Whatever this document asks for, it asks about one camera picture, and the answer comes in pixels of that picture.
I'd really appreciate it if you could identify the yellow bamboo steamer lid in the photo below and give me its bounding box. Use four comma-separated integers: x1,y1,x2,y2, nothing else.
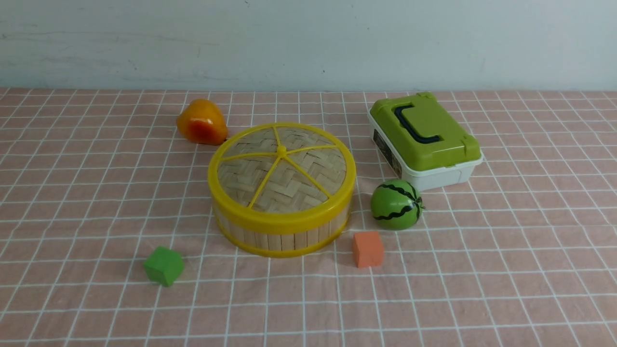
208,122,357,235

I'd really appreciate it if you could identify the yellow bamboo steamer basket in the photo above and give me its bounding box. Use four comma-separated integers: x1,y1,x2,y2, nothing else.
213,201,353,258

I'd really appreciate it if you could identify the green toy watermelon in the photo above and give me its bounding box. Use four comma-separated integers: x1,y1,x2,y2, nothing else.
370,179,425,230

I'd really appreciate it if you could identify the orange foam cube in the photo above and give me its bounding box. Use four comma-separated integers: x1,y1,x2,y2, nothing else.
352,230,384,268

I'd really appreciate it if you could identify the green white storage box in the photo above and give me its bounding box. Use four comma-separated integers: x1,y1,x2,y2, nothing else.
368,92,484,191

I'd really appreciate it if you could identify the orange toy mango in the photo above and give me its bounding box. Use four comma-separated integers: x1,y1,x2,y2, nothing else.
176,99,228,146

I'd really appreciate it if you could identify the green foam cube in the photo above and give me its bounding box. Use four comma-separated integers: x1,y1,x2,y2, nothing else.
143,246,185,287

